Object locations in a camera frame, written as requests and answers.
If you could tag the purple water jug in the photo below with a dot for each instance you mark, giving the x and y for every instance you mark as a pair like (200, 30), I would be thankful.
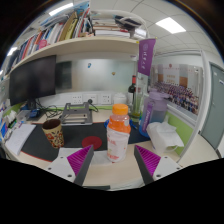
(155, 111)

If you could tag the white wall socket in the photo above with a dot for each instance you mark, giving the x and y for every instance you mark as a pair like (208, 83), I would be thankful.
(91, 99)
(77, 99)
(106, 99)

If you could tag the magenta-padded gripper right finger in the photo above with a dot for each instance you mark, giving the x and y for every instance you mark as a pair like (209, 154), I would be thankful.
(165, 166)

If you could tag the black computer monitor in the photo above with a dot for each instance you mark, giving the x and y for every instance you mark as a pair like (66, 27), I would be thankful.
(32, 80)

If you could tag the black desk mat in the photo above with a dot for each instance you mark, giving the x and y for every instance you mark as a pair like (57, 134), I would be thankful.
(76, 133)

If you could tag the patterned paper cup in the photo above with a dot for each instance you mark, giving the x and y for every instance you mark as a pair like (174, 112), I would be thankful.
(54, 135)

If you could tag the flat round red coaster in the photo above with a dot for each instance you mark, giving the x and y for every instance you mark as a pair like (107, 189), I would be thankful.
(92, 142)

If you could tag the group photo poster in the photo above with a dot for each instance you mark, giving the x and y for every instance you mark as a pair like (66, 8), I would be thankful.
(180, 90)

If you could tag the clear plastic box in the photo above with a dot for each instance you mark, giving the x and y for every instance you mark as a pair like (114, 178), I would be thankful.
(22, 115)

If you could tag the white open notebook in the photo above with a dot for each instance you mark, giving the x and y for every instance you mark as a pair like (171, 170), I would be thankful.
(20, 138)

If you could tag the dark wine bottle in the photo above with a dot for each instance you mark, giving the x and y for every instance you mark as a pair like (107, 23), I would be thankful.
(132, 91)

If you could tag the purple pennant flag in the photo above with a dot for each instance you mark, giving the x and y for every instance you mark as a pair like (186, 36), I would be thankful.
(146, 56)

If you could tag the grey door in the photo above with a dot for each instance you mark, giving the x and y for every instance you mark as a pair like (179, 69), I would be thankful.
(213, 106)

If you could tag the small blue box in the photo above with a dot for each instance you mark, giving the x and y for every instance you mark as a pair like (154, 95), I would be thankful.
(34, 113)

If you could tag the white paper sheet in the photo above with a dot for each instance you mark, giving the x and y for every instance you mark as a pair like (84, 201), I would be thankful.
(65, 151)

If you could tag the grey metal laptop stand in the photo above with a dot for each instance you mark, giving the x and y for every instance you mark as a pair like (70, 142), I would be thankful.
(76, 115)

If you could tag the white lidded jar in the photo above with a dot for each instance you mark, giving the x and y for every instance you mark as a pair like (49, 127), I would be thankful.
(120, 99)

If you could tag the wall shelf with books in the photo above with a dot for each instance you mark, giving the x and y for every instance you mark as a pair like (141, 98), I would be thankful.
(83, 43)

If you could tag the orange-capped drink bottle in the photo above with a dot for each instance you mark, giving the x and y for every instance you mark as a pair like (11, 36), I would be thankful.
(118, 140)

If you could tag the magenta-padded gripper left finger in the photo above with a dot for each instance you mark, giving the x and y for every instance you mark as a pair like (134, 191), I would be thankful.
(61, 166)

